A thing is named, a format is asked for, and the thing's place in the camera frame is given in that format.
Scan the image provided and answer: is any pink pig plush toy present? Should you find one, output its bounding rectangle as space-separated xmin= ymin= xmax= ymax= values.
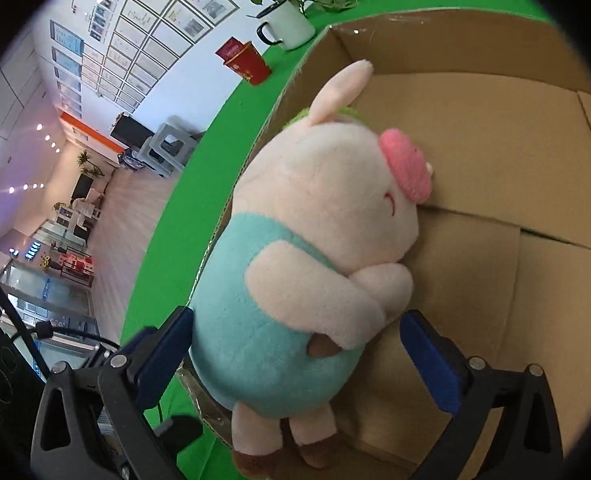
xmin=190 ymin=60 xmax=433 ymax=479

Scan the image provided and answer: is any large open cardboard box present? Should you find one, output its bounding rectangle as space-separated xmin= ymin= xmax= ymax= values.
xmin=188 ymin=10 xmax=591 ymax=479

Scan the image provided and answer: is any grey plastic stool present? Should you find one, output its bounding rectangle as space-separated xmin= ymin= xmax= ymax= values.
xmin=137 ymin=122 xmax=203 ymax=178

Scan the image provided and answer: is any red gift box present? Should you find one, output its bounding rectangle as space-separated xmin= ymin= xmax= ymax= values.
xmin=216 ymin=37 xmax=271 ymax=86

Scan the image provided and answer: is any white enamel mug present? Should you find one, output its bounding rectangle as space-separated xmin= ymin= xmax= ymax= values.
xmin=255 ymin=0 xmax=316 ymax=51

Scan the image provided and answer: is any black cable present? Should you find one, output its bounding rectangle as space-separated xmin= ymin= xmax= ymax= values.
xmin=0 ymin=253 xmax=122 ymax=380

